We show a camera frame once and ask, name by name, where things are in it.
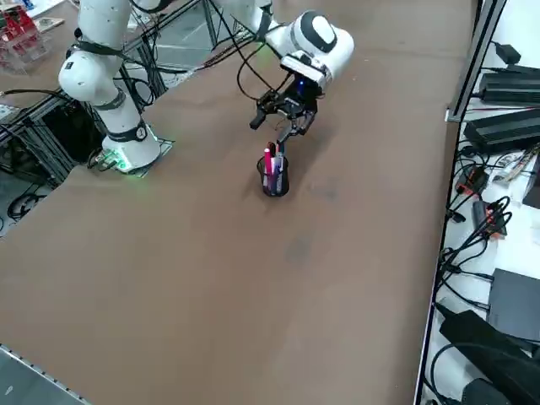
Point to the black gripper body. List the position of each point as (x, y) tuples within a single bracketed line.
[(304, 95)]

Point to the purple marker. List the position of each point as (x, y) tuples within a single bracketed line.
[(277, 166)]

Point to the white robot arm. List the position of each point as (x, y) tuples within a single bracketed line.
[(97, 80)]

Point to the dark capped marker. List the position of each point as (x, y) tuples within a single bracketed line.
[(272, 152)]

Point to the red marker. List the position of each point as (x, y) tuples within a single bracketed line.
[(267, 169)]

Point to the black mesh pen holder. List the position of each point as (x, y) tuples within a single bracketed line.
[(278, 185)]

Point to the black metal stand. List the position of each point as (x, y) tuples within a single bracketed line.
[(149, 71)]

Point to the orange and black device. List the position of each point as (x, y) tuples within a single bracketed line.
[(474, 179), (485, 215)]

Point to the black power supply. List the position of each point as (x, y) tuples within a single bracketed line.
[(510, 86), (502, 131)]

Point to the white printed paper label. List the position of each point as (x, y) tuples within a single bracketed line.
[(510, 169)]

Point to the small black power adapter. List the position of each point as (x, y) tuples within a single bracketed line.
[(508, 51)]

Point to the black flat device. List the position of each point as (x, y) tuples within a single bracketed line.
[(533, 190)]

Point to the brown cardboard sheet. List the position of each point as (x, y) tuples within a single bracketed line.
[(46, 23)]

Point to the black stand leg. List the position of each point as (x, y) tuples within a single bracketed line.
[(476, 333), (485, 392)]

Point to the dark grey flat box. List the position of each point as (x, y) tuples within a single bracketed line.
[(516, 304)]

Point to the clear acrylic shelf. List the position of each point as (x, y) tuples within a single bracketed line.
[(25, 59)]

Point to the red packet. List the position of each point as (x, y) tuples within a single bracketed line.
[(17, 25)]

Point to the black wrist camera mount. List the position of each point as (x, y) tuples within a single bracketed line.
[(270, 105)]

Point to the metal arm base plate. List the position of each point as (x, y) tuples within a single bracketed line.
[(165, 147)]

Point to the aluminium frame post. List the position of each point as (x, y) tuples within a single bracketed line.
[(474, 55)]

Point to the black metal table frame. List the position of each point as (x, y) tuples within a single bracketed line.
[(67, 131)]

